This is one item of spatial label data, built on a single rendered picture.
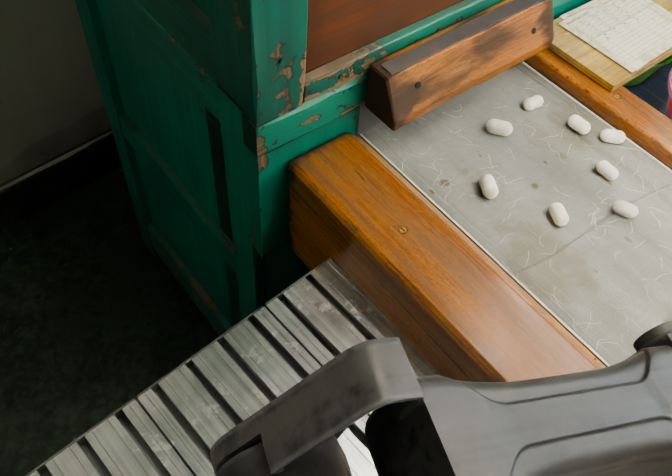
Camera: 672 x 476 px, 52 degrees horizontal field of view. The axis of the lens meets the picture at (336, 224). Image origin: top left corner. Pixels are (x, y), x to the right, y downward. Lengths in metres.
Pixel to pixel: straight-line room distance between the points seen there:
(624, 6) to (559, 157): 0.33
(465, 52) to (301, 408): 0.66
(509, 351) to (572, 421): 0.39
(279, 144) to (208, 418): 0.32
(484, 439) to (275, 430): 0.09
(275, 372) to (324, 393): 0.49
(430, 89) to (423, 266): 0.23
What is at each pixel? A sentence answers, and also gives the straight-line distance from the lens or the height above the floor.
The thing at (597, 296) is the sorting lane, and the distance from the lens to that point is 0.84.
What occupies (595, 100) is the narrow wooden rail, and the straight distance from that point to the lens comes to 1.03.
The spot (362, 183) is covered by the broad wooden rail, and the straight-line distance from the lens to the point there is 0.83.
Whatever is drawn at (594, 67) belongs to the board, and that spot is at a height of 0.78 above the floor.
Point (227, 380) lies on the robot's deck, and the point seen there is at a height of 0.67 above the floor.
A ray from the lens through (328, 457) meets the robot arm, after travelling 0.34.
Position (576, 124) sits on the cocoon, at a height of 0.75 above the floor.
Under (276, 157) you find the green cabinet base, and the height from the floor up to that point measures 0.78.
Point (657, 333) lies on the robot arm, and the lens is 0.46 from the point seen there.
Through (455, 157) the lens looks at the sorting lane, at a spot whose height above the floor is 0.74.
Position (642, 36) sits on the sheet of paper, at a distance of 1.15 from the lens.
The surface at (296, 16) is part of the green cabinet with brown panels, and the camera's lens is 0.72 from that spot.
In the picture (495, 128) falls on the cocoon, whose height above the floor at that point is 0.75.
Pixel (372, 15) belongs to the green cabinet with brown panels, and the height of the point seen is 0.91.
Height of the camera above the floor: 1.39
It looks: 53 degrees down
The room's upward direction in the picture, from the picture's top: 6 degrees clockwise
